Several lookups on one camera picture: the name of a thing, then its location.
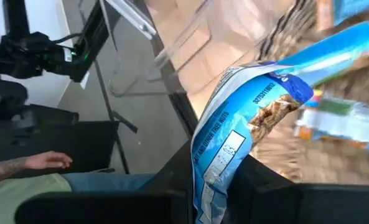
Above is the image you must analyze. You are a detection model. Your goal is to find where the clear plastic bin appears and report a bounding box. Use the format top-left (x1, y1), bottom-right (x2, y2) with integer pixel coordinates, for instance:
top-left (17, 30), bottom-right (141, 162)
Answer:
top-left (98, 0), bottom-right (218, 99)

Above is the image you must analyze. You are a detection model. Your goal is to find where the blue red-ended granola bar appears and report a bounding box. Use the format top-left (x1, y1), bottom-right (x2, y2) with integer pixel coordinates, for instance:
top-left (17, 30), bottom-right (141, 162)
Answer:
top-left (276, 20), bottom-right (369, 90)

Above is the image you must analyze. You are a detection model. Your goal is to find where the person's forearm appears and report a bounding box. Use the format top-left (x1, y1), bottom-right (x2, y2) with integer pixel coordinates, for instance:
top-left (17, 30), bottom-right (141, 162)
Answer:
top-left (0, 157), bottom-right (29, 187)

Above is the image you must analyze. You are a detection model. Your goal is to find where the person's hand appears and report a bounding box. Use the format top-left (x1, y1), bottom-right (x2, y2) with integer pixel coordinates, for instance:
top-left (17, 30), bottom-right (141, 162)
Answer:
top-left (25, 151), bottom-right (73, 171)

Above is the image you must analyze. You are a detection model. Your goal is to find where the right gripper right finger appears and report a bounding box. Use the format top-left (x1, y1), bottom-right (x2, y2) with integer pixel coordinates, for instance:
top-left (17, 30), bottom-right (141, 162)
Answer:
top-left (226, 154), bottom-right (369, 224)

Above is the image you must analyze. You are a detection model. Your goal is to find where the blue orange-ended granola bar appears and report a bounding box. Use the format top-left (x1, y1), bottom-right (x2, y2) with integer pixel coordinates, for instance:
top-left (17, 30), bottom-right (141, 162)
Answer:
top-left (316, 0), bottom-right (369, 27)

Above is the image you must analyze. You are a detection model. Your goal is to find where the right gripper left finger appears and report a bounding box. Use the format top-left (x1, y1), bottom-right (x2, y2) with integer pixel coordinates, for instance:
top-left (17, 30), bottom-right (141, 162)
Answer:
top-left (14, 139), bottom-right (194, 224)

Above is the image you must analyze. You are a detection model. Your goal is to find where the light blue raisin granola bar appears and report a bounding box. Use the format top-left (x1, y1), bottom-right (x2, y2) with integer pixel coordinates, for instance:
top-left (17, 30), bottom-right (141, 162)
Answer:
top-left (190, 60), bottom-right (315, 224)

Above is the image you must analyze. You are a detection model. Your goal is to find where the dark side desk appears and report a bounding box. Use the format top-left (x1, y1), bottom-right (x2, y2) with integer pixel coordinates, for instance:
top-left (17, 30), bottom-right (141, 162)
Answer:
top-left (0, 104), bottom-right (120, 180)

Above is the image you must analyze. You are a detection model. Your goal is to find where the round woven wicker basket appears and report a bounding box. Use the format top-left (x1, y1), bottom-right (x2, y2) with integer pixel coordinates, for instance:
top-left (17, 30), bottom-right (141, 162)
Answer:
top-left (251, 0), bottom-right (369, 186)

